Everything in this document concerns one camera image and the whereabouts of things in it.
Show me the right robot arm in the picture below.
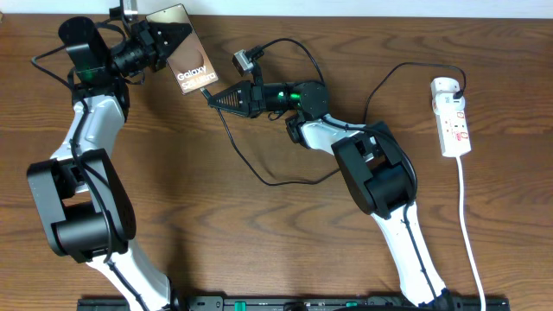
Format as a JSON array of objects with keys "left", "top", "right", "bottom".
[{"left": 202, "top": 80, "right": 454, "bottom": 310}]

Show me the white USB charger adapter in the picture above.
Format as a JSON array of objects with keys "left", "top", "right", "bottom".
[{"left": 430, "top": 77, "right": 461, "bottom": 97}]

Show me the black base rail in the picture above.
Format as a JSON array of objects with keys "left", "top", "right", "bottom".
[{"left": 76, "top": 295, "right": 511, "bottom": 311}]

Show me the black USB charging cable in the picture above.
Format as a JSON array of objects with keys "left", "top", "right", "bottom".
[{"left": 199, "top": 61, "right": 467, "bottom": 187}]

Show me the white power strip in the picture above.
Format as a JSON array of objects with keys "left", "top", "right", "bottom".
[{"left": 432, "top": 93, "right": 472, "bottom": 158}]

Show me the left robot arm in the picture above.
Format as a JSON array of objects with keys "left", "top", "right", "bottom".
[{"left": 27, "top": 16, "right": 193, "bottom": 310}]

